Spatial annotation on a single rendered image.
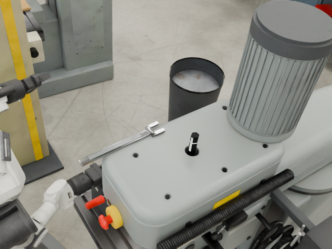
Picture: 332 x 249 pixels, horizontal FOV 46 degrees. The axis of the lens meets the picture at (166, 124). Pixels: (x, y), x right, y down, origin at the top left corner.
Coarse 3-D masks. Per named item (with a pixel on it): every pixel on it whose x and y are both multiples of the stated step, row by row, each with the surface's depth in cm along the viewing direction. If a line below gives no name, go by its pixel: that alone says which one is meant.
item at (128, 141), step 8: (136, 136) 103; (144, 136) 104; (152, 136) 104; (120, 144) 101; (128, 144) 102; (96, 152) 98; (104, 152) 99; (112, 152) 99; (80, 160) 96; (88, 160) 96
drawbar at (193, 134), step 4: (192, 132) 99; (196, 132) 99; (192, 136) 98; (196, 136) 98; (196, 140) 98; (192, 144) 99; (196, 144) 100; (188, 148) 102; (192, 148) 100; (196, 148) 102; (188, 152) 102; (192, 152) 102
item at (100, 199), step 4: (100, 196) 111; (104, 196) 112; (92, 200) 110; (96, 200) 110; (100, 200) 111; (104, 200) 111; (88, 204) 109; (92, 204) 110; (96, 204) 110; (100, 204) 111; (88, 208) 109
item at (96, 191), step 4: (100, 184) 187; (92, 188) 194; (96, 188) 189; (100, 188) 187; (92, 192) 197; (96, 192) 192; (100, 192) 187; (92, 196) 200; (96, 196) 195; (104, 204) 190; (108, 204) 184; (100, 208) 198; (104, 208) 193; (104, 212) 195
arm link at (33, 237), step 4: (44, 228) 150; (40, 232) 147; (44, 232) 148; (32, 236) 139; (36, 236) 144; (40, 236) 147; (44, 236) 152; (28, 240) 133; (32, 240) 143; (36, 240) 145; (40, 240) 147; (24, 244) 134; (28, 244) 141; (32, 244) 143; (36, 244) 147; (20, 248) 142; (24, 248) 142; (28, 248) 142
